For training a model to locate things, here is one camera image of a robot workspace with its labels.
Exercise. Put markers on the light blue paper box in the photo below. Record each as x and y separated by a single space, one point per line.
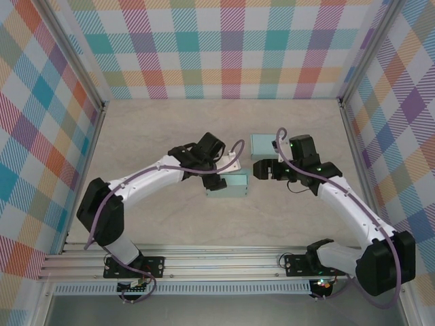
261 146
234 185

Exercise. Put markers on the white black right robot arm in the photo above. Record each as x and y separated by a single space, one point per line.
353 210

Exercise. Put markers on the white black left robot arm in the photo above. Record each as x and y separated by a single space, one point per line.
149 175

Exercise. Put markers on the grey metal panel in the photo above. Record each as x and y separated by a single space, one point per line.
221 310

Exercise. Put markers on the small circuit board with lights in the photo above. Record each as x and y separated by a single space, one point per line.
323 284

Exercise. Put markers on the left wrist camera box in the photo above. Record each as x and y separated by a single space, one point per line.
229 166

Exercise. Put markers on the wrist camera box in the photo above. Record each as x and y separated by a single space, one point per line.
278 149
229 166

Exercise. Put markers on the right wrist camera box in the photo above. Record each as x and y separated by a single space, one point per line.
278 149

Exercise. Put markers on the aluminium side rail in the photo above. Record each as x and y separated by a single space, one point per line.
355 142
90 153

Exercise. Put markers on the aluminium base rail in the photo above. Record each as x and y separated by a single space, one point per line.
221 263

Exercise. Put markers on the aluminium frame post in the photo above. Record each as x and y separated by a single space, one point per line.
369 51
76 54

